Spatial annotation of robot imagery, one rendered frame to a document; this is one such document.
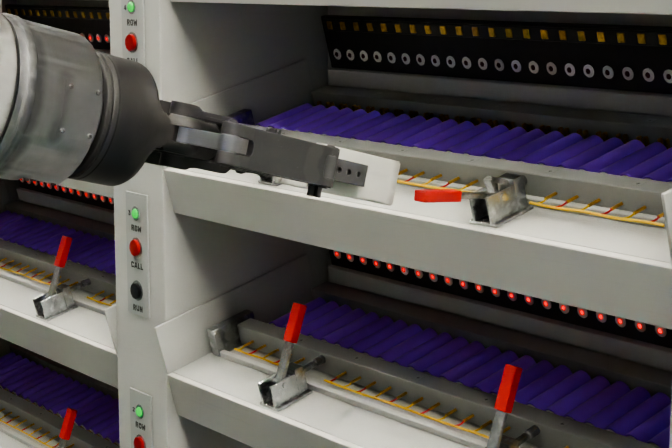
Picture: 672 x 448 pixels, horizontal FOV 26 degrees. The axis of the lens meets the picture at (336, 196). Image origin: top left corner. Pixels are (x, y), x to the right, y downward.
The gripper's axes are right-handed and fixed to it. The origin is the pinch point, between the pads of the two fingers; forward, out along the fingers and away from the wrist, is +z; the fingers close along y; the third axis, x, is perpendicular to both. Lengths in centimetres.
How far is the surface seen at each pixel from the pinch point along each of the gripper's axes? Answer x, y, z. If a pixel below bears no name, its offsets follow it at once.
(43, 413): -34, -84, 30
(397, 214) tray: -1.9, -8.8, 13.7
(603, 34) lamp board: 15.3, -3.0, 26.2
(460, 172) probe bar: 2.3, -7.1, 17.7
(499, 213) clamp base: -0.4, 0.8, 14.8
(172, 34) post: 10.7, -42.8, 11.8
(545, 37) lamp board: 14.9, -9.3, 26.4
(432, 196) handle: -0.2, 0.4, 8.4
